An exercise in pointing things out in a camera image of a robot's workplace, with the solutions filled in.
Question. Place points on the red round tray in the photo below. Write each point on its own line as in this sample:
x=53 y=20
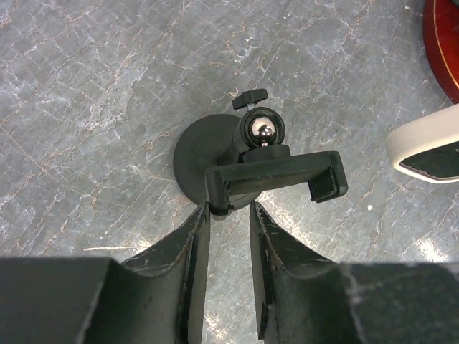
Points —
x=440 y=37

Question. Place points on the black phone stand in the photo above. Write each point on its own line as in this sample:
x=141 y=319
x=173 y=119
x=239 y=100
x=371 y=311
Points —
x=227 y=161

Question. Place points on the phone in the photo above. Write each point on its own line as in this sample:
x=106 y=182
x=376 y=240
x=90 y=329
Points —
x=427 y=148

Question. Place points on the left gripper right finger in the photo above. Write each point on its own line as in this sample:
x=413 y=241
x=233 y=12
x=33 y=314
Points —
x=299 y=294

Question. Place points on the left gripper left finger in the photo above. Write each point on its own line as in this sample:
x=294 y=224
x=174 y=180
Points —
x=166 y=298

